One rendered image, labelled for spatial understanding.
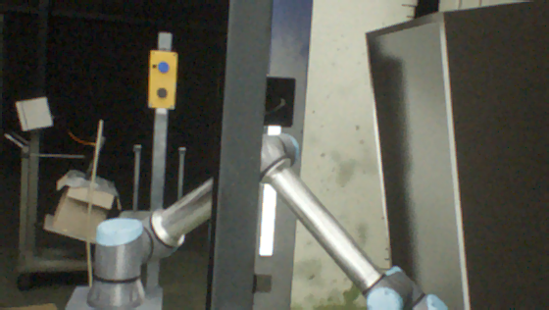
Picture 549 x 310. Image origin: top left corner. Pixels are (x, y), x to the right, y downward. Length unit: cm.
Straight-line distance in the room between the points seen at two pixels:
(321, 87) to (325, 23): 29
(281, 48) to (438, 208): 99
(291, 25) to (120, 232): 126
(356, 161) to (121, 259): 127
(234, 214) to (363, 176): 210
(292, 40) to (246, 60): 199
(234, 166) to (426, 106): 168
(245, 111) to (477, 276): 124
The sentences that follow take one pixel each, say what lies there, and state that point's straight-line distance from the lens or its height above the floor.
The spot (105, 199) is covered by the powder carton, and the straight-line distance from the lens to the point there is 419.
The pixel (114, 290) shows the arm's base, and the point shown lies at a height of 70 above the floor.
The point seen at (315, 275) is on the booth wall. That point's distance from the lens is 289.
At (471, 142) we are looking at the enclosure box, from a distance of 178.
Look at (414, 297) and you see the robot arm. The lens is 184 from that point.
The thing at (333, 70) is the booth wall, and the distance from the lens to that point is 278.
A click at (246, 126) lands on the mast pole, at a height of 132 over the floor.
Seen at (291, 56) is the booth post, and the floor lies 157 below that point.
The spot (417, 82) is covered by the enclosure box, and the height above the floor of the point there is 147.
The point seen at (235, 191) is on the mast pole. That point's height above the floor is 124.
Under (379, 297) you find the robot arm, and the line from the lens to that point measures 170.
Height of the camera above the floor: 135
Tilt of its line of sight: 6 degrees down
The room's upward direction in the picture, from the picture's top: 4 degrees clockwise
